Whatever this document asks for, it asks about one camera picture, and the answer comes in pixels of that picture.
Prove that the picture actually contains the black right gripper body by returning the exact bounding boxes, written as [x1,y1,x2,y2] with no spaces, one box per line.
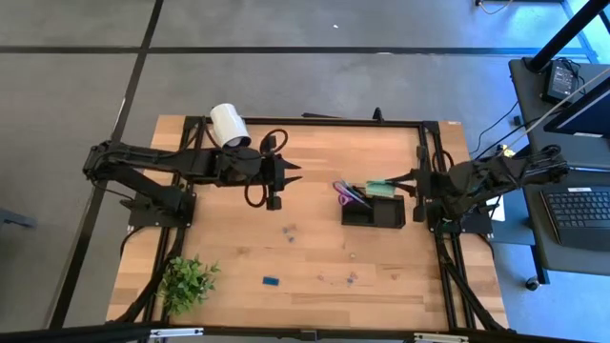
[412,145,449,224]

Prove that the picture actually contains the black mesh desk organizer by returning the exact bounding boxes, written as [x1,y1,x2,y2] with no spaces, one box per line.
[340,188,407,230]

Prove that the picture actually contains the black aluminium table frame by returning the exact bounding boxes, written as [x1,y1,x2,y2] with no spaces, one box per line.
[107,115,509,334]

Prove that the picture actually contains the black power adapter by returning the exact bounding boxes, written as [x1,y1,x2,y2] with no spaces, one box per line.
[541,60,580,104]

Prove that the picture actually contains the green sticky note pad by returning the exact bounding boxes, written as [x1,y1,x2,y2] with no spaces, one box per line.
[365,179,397,198]

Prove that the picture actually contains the black pole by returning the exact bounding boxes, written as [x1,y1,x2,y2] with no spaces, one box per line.
[526,0,610,72]

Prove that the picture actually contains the black beam with metal brackets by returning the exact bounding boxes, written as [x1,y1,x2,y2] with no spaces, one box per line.
[0,323,610,343]

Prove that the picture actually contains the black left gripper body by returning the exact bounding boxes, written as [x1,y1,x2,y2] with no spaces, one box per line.
[245,135,288,212]

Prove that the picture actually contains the green artificial plant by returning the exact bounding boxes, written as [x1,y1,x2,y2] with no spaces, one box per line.
[156,255,221,315]

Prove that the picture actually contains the dark laptop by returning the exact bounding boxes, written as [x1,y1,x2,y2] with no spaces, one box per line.
[539,185,610,253]

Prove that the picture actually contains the black camera cable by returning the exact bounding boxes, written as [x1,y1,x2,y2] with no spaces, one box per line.
[244,128,290,210]
[431,150,455,172]

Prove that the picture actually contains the black right camera cable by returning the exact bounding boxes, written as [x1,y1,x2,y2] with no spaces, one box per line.
[431,150,455,172]

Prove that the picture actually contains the black left camera cable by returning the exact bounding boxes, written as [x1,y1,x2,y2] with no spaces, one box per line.
[244,128,290,210]

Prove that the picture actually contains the dark office desk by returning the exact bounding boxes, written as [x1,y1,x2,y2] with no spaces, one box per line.
[508,56,610,277]

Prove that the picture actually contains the black monitor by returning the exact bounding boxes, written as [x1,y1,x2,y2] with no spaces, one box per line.
[542,75,610,139]

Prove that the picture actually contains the purple-handled scissors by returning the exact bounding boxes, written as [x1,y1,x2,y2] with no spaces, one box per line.
[332,179,366,209]

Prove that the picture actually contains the white paper sheet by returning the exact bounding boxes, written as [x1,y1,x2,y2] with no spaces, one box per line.
[490,194,506,223]

